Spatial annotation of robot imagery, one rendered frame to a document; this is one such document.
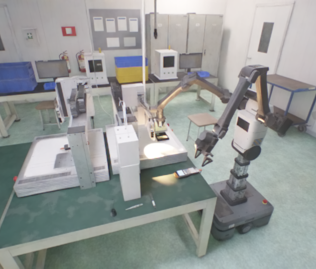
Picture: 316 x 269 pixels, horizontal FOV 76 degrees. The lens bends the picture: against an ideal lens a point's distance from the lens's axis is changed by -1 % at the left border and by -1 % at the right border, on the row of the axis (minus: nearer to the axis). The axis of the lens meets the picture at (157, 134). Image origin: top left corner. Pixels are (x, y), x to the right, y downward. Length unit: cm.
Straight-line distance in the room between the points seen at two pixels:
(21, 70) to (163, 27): 319
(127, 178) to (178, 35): 468
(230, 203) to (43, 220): 160
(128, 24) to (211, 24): 209
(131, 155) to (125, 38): 469
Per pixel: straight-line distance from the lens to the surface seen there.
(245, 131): 179
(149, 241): 221
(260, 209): 230
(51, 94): 407
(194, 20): 580
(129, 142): 122
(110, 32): 569
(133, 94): 159
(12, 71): 429
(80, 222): 147
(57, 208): 160
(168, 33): 555
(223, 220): 210
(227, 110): 132
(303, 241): 260
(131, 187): 144
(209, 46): 607
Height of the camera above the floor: 185
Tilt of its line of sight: 30 degrees down
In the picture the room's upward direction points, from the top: straight up
